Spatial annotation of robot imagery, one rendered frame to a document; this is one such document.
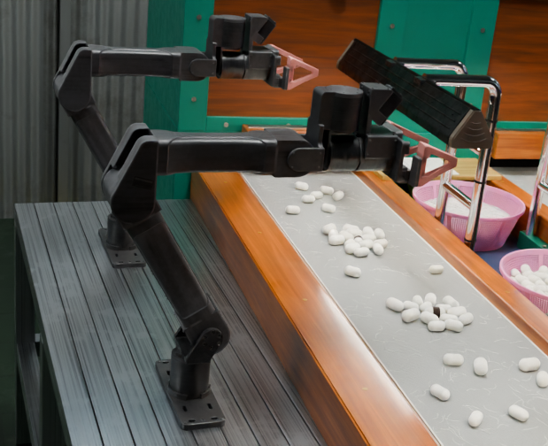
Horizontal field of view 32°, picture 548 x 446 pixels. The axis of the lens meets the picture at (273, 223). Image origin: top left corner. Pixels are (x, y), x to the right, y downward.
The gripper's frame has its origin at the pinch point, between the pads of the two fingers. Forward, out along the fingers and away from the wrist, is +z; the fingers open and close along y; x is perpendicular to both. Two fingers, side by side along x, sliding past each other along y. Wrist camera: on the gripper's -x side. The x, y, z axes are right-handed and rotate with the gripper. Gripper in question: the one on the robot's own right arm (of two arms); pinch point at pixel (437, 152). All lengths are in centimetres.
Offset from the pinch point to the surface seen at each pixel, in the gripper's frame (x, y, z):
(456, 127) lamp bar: -0.4, 13.3, 10.6
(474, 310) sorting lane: 33.0, 8.3, 18.2
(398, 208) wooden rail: 31, 56, 25
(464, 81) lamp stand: -4.1, 32.7, 22.3
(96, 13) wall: 24, 260, -12
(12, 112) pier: 63, 252, -45
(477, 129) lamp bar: -0.5, 11.7, 13.9
